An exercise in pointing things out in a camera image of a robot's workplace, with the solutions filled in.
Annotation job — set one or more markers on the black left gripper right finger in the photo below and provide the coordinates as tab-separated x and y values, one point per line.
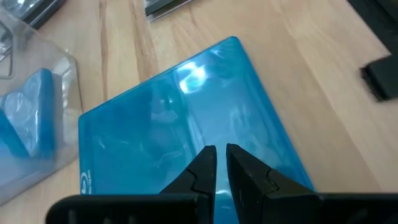
248	180

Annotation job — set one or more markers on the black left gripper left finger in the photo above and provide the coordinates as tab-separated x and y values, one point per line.
205	174

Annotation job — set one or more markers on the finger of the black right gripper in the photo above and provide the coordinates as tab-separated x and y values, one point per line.
384	77
385	18

